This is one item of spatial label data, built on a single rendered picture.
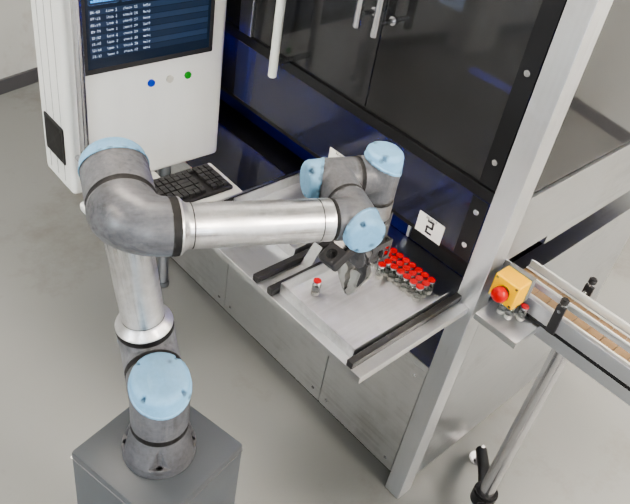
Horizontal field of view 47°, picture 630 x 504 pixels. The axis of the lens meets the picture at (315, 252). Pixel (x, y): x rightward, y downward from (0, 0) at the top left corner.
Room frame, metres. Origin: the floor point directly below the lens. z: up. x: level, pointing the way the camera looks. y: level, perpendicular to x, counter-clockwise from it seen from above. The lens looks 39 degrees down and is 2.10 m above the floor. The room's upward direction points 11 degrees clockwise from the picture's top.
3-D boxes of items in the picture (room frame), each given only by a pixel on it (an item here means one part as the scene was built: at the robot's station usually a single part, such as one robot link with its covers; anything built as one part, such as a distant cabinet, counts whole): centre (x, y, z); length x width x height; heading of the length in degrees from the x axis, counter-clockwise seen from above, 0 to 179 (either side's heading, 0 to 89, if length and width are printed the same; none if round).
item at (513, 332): (1.39, -0.52, 0.87); 0.14 x 0.13 x 0.02; 139
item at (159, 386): (0.88, 0.24, 0.96); 0.13 x 0.12 x 0.14; 26
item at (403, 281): (1.43, -0.22, 0.91); 0.18 x 0.02 x 0.05; 49
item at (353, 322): (1.35, -0.14, 0.90); 0.34 x 0.26 x 0.04; 139
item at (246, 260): (1.49, -0.04, 0.87); 0.70 x 0.48 x 0.02; 49
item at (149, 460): (0.87, 0.24, 0.84); 0.15 x 0.15 x 0.10
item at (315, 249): (1.40, 0.04, 0.91); 0.14 x 0.03 x 0.06; 140
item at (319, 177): (1.12, -0.01, 1.35); 0.11 x 0.11 x 0.08; 26
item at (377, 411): (2.43, 0.03, 0.44); 2.06 x 1.00 x 0.88; 49
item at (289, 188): (1.66, 0.04, 0.90); 0.34 x 0.26 x 0.04; 139
